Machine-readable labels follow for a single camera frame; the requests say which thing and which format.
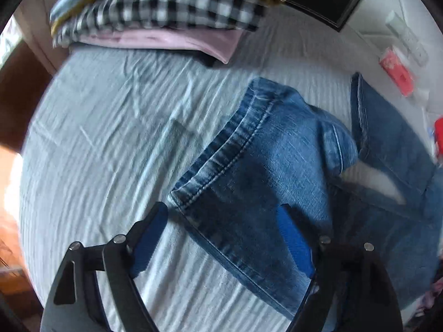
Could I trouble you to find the window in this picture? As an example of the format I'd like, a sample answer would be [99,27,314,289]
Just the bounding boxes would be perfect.
[0,17,22,66]

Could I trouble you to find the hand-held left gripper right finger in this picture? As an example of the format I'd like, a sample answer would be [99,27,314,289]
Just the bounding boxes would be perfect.
[277,203,404,332]

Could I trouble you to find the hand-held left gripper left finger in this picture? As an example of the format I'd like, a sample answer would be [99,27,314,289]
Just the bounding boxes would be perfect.
[41,201,169,332]

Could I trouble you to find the black white checked shirt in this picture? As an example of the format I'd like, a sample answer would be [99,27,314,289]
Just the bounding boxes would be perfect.
[52,0,267,47]

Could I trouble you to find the blue denim jeans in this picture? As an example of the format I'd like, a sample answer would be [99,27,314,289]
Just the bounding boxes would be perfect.
[168,72,443,322]

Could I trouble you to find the red plastic container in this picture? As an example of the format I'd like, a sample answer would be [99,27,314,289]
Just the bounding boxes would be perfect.
[433,117,443,163]

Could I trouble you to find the light blue bed sheet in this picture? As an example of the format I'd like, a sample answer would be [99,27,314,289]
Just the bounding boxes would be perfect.
[19,5,440,332]

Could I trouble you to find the black gift bag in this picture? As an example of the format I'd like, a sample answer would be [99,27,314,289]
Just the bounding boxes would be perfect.
[282,0,374,32]

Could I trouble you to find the pink folded garment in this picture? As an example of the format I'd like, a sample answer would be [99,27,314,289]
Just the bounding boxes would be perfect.
[71,28,248,64]

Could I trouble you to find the wooden bed frame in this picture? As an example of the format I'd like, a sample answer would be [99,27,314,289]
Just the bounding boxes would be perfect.
[0,40,56,319]

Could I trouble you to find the red tissue packet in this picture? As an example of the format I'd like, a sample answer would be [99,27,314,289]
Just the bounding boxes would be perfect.
[379,48,416,97]

